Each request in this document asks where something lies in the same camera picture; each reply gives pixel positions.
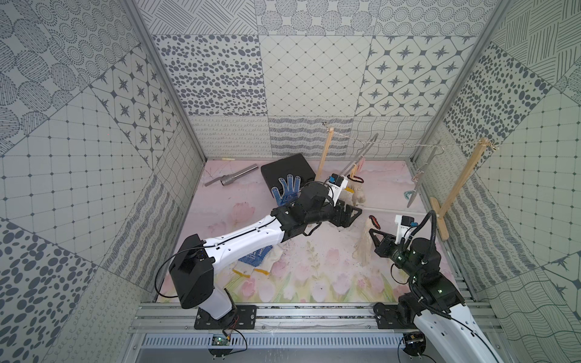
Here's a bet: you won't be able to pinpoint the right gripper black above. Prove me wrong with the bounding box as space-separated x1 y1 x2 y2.
370 228 422 282

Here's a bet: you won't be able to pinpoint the grey clip hanger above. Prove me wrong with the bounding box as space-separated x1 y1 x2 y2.
340 133 445 208

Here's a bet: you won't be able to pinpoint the beige knit gloves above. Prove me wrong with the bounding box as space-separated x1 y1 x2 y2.
352 216 381 267

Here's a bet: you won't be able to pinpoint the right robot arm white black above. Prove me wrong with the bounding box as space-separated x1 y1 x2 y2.
369 210 502 362

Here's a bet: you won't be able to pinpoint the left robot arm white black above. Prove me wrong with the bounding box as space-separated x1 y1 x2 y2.
158 175 362 328

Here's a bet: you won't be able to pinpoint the pink clothes peg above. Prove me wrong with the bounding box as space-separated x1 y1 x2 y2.
357 157 366 170

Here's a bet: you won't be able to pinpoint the blue dotted glove far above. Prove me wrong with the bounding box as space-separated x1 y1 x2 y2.
271 174 302 207

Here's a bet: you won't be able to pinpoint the blue dotted glove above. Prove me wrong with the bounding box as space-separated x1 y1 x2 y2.
232 246 282 278
271 174 302 207

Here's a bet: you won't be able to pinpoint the black flat pad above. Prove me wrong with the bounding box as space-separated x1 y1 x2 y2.
260 154 316 189

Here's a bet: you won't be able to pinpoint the blue dotted glove near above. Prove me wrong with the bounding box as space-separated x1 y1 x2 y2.
232 246 282 278

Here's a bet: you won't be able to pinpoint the small black module right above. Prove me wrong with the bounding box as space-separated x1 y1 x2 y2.
402 332 427 357

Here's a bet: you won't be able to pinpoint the grey metal cylinder tool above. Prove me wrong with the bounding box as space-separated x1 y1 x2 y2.
204 164 259 187

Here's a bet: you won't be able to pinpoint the small circuit board left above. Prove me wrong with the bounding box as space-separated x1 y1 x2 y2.
208 335 233 358

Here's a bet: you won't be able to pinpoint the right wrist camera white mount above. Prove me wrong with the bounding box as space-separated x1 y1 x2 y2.
395 215 418 244

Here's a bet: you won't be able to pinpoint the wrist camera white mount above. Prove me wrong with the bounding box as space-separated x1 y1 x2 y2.
325 173 348 204
395 215 418 244

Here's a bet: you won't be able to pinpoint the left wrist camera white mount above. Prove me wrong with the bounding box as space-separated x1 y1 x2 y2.
325 173 348 204

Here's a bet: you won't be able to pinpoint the wooden drying rack frame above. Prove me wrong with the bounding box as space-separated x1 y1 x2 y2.
316 123 496 241

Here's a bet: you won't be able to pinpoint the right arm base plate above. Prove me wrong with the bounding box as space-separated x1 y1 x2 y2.
373 302 415 330

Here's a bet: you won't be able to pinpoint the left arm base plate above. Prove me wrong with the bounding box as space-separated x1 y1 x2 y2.
195 305 257 331

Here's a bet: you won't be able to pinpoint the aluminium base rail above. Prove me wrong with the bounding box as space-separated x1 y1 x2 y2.
129 302 500 334

